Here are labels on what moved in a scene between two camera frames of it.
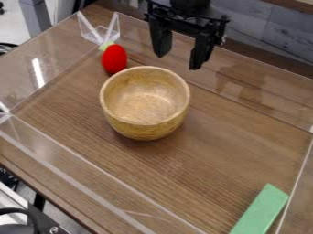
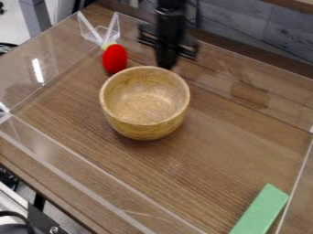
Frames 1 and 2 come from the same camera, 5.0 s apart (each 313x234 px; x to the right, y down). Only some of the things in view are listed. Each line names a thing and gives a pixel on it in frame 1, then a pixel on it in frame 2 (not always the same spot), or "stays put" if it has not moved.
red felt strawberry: x=113 y=58 stays put
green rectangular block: x=262 y=213 stays put
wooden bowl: x=144 y=101 stays put
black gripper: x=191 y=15 -> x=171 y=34
